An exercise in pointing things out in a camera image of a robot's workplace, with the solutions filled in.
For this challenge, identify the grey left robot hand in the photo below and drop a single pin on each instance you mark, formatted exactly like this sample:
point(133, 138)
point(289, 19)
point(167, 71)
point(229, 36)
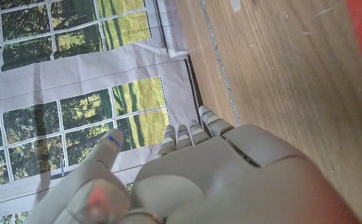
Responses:
point(199, 180)

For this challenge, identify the clear plastic syringe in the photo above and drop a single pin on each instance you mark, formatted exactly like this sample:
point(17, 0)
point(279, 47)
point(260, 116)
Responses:
point(235, 4)

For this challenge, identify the printed window backdrop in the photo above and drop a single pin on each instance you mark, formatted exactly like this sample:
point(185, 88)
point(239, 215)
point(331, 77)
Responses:
point(74, 71)

